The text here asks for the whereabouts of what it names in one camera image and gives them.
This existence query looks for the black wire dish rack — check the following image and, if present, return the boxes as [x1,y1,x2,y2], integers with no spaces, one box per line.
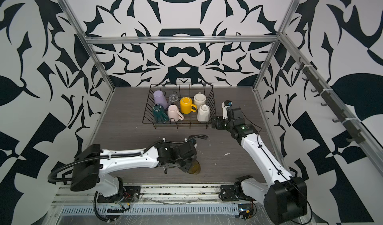
[142,82,217,129]

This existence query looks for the left black corrugated cable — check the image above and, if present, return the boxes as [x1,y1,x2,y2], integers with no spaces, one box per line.
[47,134,209,223]

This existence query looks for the green circuit board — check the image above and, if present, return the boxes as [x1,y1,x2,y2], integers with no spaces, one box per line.
[238,203,256,221]

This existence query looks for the olive green glass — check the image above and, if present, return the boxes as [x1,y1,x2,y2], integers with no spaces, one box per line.
[187,160,201,174]

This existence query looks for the aluminium frame crossbar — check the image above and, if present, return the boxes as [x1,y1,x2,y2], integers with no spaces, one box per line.
[85,35,277,45]

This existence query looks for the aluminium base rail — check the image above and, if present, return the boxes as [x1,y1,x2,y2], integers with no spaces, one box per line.
[50,183,263,208]

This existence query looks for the white slotted cable duct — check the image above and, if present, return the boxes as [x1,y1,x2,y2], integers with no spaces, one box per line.
[59,203,240,216]

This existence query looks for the dark green mug white inside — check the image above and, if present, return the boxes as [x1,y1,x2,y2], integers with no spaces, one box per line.
[152,104,169,123]

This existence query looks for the cream white mug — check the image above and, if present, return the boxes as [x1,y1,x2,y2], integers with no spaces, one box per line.
[197,104,210,123]

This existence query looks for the cream mug pink handle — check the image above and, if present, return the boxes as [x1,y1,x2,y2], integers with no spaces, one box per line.
[168,105,184,122]

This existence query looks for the clear glass tumbler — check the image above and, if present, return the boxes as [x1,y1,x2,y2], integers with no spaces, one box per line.
[168,94,180,107]

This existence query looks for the lavender plastic cup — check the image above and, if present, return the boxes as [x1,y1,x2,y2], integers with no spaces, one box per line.
[153,90,169,109]

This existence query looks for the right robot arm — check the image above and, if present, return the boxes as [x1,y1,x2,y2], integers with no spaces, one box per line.
[211,100,310,225]

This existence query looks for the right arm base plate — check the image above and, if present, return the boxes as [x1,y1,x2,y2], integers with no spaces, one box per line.
[218,185,249,202]

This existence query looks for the yellow mug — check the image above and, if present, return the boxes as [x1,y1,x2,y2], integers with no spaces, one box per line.
[180,96,197,114]

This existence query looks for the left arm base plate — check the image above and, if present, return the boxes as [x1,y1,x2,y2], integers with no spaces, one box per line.
[97,186,141,203]

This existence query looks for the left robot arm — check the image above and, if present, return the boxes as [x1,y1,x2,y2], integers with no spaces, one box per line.
[70,139,200,198]

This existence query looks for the grey wall hook rail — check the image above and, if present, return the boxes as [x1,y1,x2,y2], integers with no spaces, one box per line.
[296,58,366,144]

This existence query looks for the white mug red inside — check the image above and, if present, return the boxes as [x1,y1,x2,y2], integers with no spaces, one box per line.
[193,92,206,109]

